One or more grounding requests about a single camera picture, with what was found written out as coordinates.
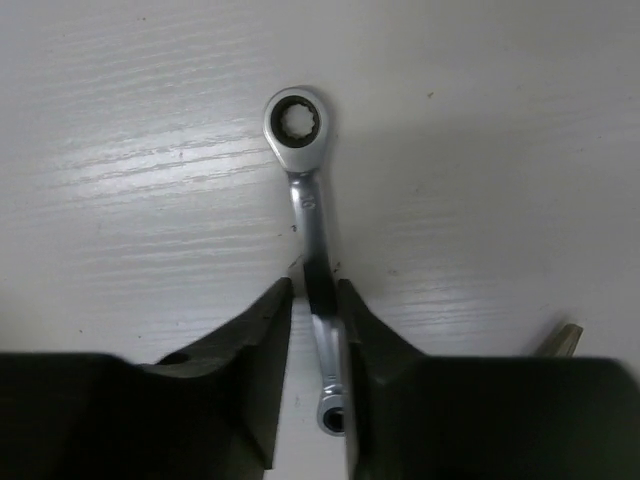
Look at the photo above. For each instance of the yellow handled pliers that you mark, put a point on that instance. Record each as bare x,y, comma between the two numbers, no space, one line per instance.
561,342

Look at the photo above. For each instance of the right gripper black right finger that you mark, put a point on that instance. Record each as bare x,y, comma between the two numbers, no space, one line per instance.
410,415

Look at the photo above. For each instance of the small silver wrench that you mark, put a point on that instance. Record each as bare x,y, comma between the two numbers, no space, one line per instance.
297,126

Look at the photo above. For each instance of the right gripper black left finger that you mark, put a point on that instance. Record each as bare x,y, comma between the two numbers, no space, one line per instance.
209,410

